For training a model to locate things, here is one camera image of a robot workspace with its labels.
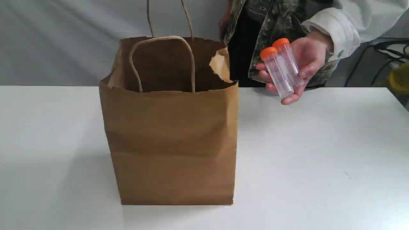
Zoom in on person's right hand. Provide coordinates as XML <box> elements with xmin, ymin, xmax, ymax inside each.
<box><xmin>219</xmin><ymin>0</ymin><xmax>233</xmax><ymax>41</ymax></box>

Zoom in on person's left hand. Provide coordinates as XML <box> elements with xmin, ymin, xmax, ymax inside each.
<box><xmin>256</xmin><ymin>30</ymin><xmax>333</xmax><ymax>105</ymax></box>

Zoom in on orange-capped clear tube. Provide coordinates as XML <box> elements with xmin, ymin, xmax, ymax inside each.
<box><xmin>260</xmin><ymin>47</ymin><xmax>294</xmax><ymax>98</ymax></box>
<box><xmin>272</xmin><ymin>38</ymin><xmax>304</xmax><ymax>87</ymax></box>

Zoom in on brown paper bag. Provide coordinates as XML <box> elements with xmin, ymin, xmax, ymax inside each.
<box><xmin>99</xmin><ymin>1</ymin><xmax>239</xmax><ymax>205</ymax></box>

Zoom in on white-sleeved left forearm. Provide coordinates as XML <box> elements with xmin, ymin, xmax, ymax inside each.
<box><xmin>302</xmin><ymin>0</ymin><xmax>409</xmax><ymax>61</ymax></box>

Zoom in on person's camouflage jacket torso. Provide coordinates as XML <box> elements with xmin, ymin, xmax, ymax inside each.
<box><xmin>223</xmin><ymin>0</ymin><xmax>334</xmax><ymax>88</ymax></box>

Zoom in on yellow object at right edge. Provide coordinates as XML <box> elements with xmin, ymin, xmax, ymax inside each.
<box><xmin>388</xmin><ymin>62</ymin><xmax>409</xmax><ymax>96</ymax></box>

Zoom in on black cables at right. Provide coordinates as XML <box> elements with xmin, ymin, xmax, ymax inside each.
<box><xmin>344</xmin><ymin>41</ymin><xmax>409</xmax><ymax>87</ymax></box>

